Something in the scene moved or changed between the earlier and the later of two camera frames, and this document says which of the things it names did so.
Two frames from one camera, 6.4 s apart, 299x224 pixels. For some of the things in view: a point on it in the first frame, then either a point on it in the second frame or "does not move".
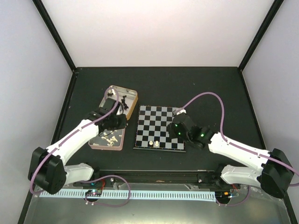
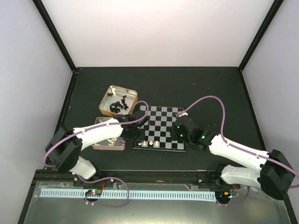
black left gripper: [123, 123] -> [140, 138]
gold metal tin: [125, 100] does not move
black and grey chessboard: [151, 132] does not move
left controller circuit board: [94, 192] does not move
